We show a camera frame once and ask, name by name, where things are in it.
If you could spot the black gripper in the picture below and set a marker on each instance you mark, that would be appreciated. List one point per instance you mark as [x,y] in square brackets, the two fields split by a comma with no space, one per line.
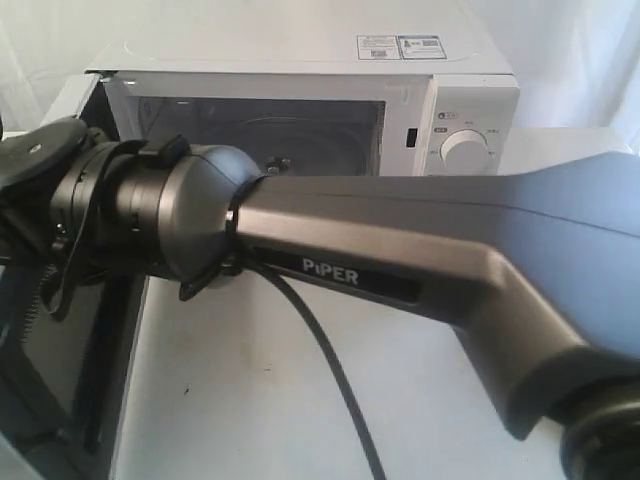
[33,232]

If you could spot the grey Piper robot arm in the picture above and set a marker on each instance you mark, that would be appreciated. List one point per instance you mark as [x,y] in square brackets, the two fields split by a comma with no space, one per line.
[538,273]

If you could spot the glass microwave turntable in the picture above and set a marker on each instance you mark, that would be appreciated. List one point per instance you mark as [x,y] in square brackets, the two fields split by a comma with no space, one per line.
[303,147]

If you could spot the white microwave oven body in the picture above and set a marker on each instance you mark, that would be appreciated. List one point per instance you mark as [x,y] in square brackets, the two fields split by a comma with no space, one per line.
[410,107]

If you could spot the white printed warning label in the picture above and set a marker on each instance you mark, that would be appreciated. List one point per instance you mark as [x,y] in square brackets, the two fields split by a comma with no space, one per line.
[400,47]

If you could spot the upper white control knob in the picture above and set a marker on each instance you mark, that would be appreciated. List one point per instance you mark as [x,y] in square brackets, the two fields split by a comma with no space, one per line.
[465,152]

